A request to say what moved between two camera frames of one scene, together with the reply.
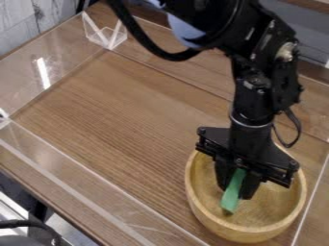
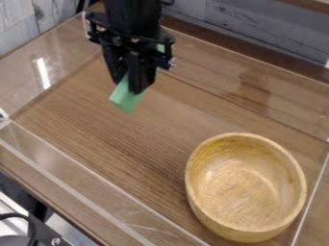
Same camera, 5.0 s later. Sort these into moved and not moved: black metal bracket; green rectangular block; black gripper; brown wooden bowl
Moved: black gripper; green rectangular block
Not moved: brown wooden bowl; black metal bracket
